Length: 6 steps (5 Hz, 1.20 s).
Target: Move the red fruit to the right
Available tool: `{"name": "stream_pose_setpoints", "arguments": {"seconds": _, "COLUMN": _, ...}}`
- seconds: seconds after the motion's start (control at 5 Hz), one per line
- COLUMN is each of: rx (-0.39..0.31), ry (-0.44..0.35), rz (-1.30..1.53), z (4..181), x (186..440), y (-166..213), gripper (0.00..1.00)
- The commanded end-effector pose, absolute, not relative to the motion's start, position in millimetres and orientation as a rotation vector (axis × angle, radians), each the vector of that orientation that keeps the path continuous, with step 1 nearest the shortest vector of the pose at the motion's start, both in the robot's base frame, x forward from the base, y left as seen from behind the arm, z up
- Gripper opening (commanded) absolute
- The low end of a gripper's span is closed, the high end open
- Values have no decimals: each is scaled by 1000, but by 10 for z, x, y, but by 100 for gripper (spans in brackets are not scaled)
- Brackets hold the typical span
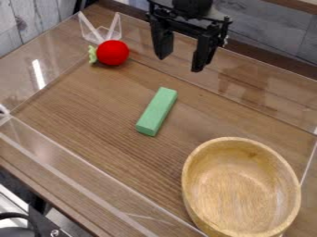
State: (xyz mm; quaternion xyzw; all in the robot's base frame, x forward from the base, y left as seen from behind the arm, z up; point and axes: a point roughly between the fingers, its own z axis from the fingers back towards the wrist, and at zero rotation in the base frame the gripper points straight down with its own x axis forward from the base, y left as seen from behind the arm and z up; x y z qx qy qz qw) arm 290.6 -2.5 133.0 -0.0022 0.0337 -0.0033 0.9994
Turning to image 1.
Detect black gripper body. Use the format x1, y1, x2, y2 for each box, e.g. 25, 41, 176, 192
147, 0, 232, 47

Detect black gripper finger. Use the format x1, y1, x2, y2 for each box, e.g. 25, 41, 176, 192
191, 33, 218, 72
149, 16, 173, 59

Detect red toy fruit green leaves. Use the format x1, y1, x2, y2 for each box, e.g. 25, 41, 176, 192
88, 40, 129, 66

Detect green rectangular block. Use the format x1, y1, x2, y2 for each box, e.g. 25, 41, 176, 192
135, 87, 177, 136

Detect light wooden bowl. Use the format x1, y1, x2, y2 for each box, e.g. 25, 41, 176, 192
180, 137, 301, 237

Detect clear acrylic tray enclosure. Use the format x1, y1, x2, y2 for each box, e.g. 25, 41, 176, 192
0, 17, 317, 237

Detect black equipment with cable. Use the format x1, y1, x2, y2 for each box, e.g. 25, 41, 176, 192
0, 206, 73, 237

